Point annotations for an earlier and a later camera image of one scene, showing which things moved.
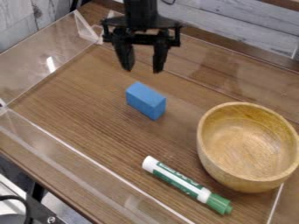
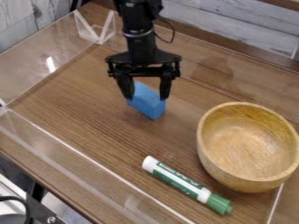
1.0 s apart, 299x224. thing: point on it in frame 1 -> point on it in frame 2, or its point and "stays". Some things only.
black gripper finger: x=121 y=40 -> x=125 y=84
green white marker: x=185 y=185 stays
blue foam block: x=145 y=101 stays
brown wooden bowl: x=247 y=145 stays
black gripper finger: x=161 y=46 -> x=164 y=87
